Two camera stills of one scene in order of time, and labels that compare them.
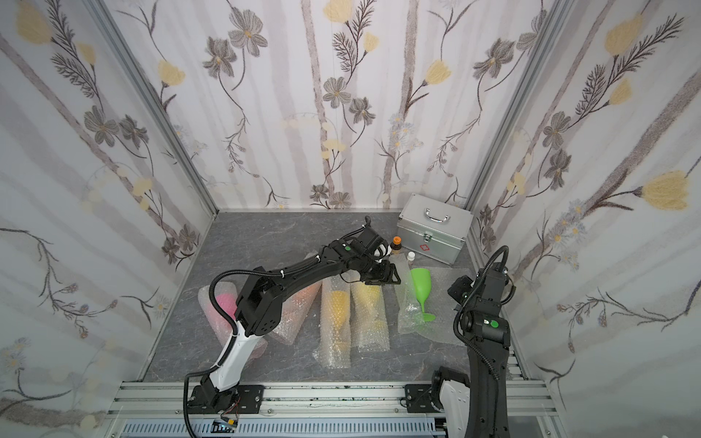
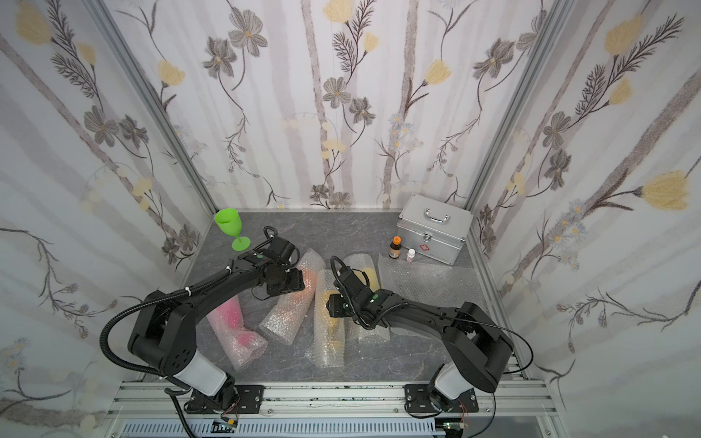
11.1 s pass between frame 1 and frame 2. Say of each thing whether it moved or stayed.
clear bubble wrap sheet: stayed
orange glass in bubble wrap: stayed
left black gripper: moved
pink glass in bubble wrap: stayed
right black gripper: moved
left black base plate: stayed
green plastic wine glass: moved
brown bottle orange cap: stayed
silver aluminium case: stayed
